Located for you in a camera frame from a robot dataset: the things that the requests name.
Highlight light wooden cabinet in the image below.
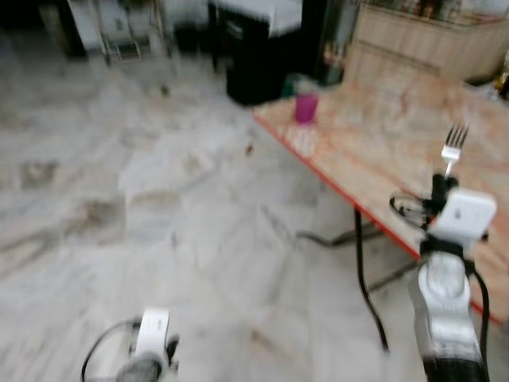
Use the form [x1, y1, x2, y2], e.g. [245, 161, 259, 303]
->
[344, 2, 509, 87]

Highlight pink plastic cup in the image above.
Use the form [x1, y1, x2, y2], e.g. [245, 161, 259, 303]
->
[294, 92, 321, 125]

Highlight black cabinet with white top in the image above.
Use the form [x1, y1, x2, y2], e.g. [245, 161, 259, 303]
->
[208, 0, 305, 106]

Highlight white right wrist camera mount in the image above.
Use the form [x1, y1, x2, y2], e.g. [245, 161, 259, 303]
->
[429, 189, 498, 243]

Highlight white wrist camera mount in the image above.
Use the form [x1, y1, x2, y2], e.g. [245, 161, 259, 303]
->
[429, 189, 498, 243]
[135, 308, 172, 361]

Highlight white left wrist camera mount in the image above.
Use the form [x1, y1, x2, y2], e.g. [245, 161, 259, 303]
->
[135, 308, 172, 361]

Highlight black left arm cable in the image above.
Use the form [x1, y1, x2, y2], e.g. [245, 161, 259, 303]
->
[82, 318, 142, 382]

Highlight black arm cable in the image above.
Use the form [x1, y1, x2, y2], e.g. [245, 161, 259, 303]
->
[389, 193, 492, 375]
[82, 318, 142, 382]

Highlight black metal table frame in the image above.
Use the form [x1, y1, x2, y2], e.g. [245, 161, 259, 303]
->
[296, 205, 422, 353]

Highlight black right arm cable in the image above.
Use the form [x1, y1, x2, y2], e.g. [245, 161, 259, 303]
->
[389, 193, 492, 375]

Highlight metal frame chair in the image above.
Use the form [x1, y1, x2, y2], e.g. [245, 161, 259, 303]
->
[68, 0, 172, 64]

